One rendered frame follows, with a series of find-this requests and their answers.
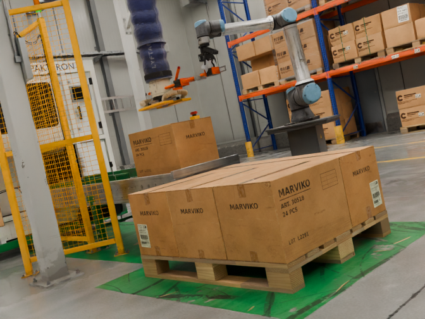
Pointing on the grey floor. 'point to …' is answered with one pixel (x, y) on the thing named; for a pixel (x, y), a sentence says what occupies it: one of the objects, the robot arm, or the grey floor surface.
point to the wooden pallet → (218, 278)
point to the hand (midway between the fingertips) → (212, 71)
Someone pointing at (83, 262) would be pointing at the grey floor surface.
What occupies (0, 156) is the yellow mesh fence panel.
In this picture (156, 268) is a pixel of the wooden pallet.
